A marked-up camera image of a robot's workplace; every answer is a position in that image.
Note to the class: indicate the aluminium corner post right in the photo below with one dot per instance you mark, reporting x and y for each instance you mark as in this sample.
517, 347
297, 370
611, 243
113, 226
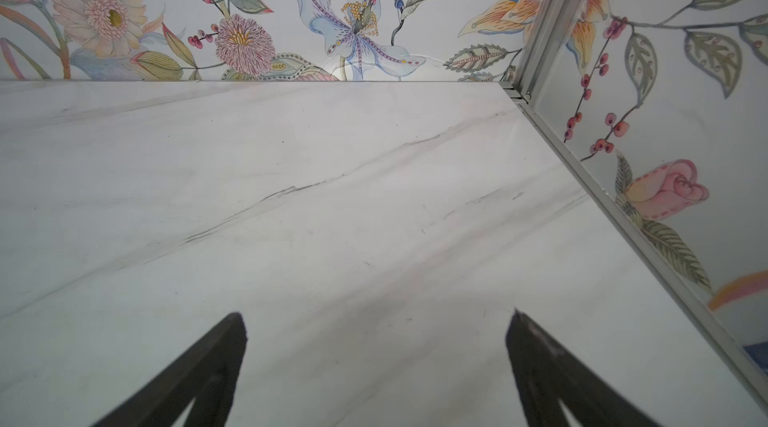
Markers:
659, 108

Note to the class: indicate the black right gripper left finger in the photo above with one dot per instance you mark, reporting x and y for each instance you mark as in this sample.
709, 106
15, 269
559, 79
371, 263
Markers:
201, 382

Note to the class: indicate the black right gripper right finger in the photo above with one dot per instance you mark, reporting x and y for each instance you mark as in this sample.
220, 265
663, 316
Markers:
551, 381

